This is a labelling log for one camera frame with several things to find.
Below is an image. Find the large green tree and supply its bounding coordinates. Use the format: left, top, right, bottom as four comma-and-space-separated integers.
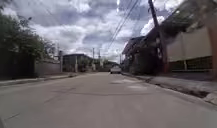
0, 6, 57, 64

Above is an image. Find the grey concrete road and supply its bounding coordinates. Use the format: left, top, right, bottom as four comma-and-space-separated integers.
0, 71, 217, 128

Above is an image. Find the dark house with roof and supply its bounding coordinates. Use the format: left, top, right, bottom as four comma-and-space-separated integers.
121, 27, 164, 76

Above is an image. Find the pale boundary wall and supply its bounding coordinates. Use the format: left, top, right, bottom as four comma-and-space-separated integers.
33, 59, 63, 78

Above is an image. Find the dark fence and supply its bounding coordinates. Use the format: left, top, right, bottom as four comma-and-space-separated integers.
0, 49, 36, 81

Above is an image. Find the building with pale wall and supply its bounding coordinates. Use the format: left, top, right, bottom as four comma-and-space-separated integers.
160, 0, 217, 80

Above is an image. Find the raised concrete sidewalk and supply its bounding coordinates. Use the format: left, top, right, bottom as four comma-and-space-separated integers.
121, 71, 217, 107
0, 72, 79, 88

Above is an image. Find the distant grey building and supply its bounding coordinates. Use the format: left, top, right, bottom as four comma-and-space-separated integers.
61, 53, 94, 73

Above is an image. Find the leaning wooden utility pole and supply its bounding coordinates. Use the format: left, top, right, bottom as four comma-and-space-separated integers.
147, 0, 170, 74

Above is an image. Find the white car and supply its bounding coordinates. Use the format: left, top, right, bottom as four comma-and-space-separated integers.
109, 65, 122, 75

